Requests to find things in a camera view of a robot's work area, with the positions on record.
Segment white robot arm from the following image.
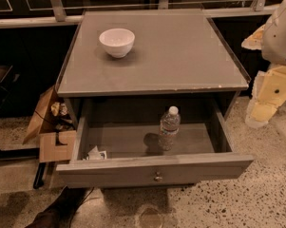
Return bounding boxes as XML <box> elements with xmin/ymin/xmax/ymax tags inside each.
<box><xmin>241</xmin><ymin>0</ymin><xmax>286</xmax><ymax>128</ymax></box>

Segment brown cardboard box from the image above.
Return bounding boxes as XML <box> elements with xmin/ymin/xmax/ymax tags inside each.
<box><xmin>23</xmin><ymin>86</ymin><xmax>76</xmax><ymax>162</ymax></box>

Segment round metal drawer knob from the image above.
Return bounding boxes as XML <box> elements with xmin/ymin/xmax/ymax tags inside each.
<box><xmin>154</xmin><ymin>172</ymin><xmax>163</xmax><ymax>182</ymax></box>

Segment grey wooden nightstand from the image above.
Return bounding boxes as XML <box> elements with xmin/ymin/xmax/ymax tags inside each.
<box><xmin>54</xmin><ymin>9</ymin><xmax>252</xmax><ymax>188</ymax></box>

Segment dark brown shoe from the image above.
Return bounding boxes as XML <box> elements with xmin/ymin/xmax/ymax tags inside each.
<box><xmin>25</xmin><ymin>186</ymin><xmax>86</xmax><ymax>228</ymax></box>

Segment black bar on floor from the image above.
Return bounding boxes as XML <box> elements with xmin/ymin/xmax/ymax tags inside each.
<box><xmin>33</xmin><ymin>162</ymin><xmax>46</xmax><ymax>189</ymax></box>

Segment open grey top drawer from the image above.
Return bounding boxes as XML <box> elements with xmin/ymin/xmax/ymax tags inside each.
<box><xmin>57</xmin><ymin>98</ymin><xmax>254</xmax><ymax>188</ymax></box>

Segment clear plastic water bottle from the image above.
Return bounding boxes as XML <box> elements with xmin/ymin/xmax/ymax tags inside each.
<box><xmin>159</xmin><ymin>106</ymin><xmax>181</xmax><ymax>151</ymax></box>

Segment white ceramic bowl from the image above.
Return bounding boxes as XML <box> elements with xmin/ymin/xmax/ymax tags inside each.
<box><xmin>99</xmin><ymin>28</ymin><xmax>135</xmax><ymax>58</ymax></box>

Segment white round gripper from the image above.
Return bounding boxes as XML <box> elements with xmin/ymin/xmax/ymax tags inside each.
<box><xmin>241</xmin><ymin>0</ymin><xmax>286</xmax><ymax>128</ymax></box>

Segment crumpled white paper scrap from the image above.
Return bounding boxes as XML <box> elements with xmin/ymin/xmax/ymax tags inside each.
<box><xmin>84</xmin><ymin>145</ymin><xmax>107</xmax><ymax>161</ymax></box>

